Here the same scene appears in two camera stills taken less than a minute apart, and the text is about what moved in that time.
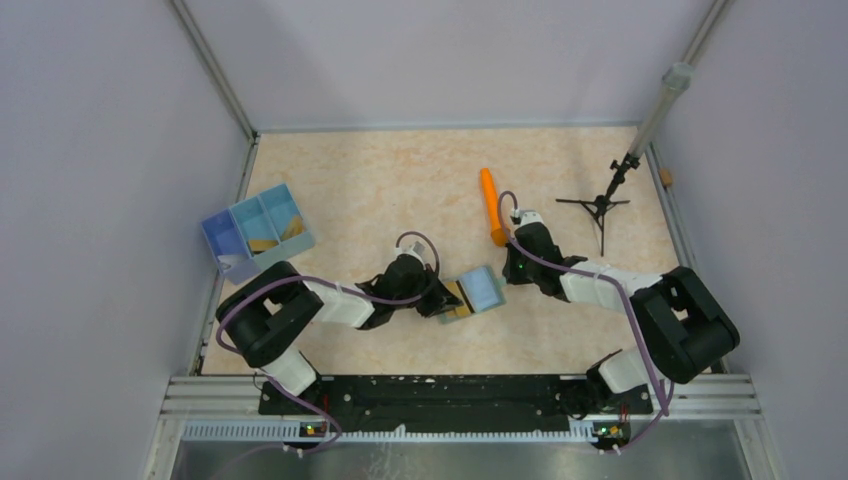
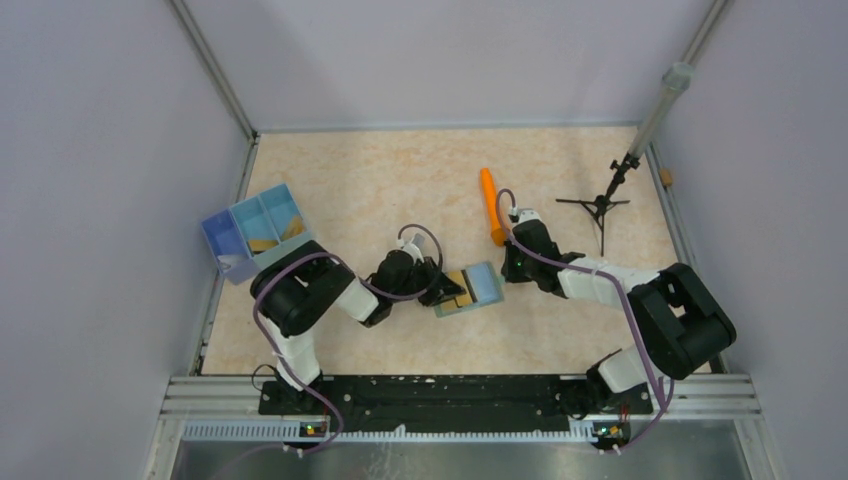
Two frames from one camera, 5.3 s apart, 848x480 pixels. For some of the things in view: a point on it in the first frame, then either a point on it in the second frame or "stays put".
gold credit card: (464, 308) to (463, 298)
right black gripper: (512, 276) stays put
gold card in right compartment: (295, 227) stays put
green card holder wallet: (479, 290) stays put
